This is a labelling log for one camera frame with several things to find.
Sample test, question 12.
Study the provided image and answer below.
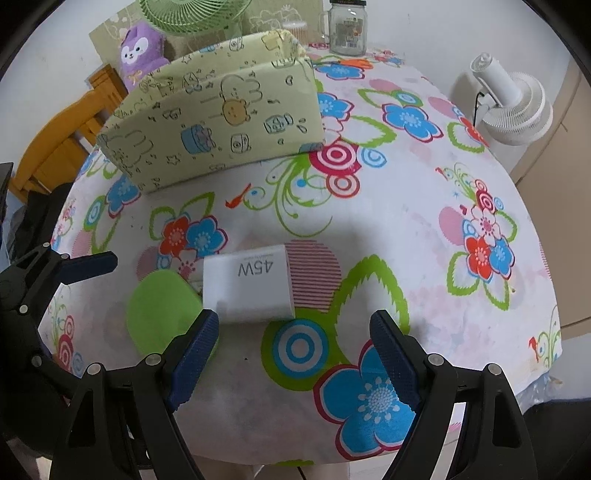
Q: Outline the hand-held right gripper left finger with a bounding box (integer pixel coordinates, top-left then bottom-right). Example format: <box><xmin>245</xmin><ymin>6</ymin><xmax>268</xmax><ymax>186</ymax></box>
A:
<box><xmin>50</xmin><ymin>308</ymin><xmax>221</xmax><ymax>480</ymax></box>

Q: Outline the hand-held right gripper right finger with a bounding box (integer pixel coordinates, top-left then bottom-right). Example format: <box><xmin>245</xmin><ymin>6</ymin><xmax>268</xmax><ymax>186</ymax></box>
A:
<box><xmin>369</xmin><ymin>309</ymin><xmax>541</xmax><ymax>480</ymax></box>

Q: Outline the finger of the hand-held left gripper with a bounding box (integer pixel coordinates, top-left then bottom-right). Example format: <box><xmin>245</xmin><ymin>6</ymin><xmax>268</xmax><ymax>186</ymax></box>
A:
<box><xmin>16</xmin><ymin>316</ymin><xmax>88</xmax><ymax>407</ymax></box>
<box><xmin>0</xmin><ymin>241</ymin><xmax>118</xmax><ymax>319</ymax></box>

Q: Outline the white charger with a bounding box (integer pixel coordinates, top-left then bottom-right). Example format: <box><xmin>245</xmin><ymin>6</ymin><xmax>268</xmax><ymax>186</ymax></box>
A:
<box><xmin>202</xmin><ymin>244</ymin><xmax>297</xmax><ymax>323</ymax></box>

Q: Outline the green patterned storage box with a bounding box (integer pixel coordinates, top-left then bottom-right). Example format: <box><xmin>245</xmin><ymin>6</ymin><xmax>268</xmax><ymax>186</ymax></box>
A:
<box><xmin>95</xmin><ymin>28</ymin><xmax>326</xmax><ymax>193</ymax></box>

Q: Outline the wooden chair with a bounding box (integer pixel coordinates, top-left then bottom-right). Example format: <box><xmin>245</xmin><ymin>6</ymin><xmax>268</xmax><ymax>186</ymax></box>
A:
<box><xmin>11</xmin><ymin>88</ymin><xmax>118</xmax><ymax>204</ymax></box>
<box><xmin>85</xmin><ymin>65</ymin><xmax>130</xmax><ymax>109</ymax></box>

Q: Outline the purple plush toy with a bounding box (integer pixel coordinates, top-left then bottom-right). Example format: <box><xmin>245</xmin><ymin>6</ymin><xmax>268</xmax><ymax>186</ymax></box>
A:
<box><xmin>119</xmin><ymin>25</ymin><xmax>168</xmax><ymax>90</ymax></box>

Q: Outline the green patterned board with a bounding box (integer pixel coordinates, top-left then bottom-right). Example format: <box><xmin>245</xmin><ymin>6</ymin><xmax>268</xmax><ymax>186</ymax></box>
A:
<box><xmin>89</xmin><ymin>0</ymin><xmax>324</xmax><ymax>63</ymax></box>

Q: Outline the green desk fan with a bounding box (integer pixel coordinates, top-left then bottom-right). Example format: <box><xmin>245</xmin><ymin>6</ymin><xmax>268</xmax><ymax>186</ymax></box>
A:
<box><xmin>139</xmin><ymin>0</ymin><xmax>252</xmax><ymax>36</ymax></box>

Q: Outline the white clip fan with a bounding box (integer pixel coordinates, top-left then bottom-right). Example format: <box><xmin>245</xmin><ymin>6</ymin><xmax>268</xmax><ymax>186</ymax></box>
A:
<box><xmin>470</xmin><ymin>52</ymin><xmax>554</xmax><ymax>146</ymax></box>

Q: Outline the cotton swab container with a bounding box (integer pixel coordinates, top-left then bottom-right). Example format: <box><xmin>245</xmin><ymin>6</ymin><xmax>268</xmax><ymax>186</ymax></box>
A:
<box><xmin>281</xmin><ymin>19</ymin><xmax>309</xmax><ymax>47</ymax></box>

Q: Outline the glass mug jar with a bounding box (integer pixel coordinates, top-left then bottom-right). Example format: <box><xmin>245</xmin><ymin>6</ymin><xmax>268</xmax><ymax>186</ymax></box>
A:
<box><xmin>320</xmin><ymin>0</ymin><xmax>369</xmax><ymax>57</ymax></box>

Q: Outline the black fan cable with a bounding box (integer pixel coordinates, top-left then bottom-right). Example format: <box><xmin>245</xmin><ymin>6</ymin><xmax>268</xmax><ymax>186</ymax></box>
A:
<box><xmin>473</xmin><ymin>90</ymin><xmax>491</xmax><ymax>126</ymax></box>

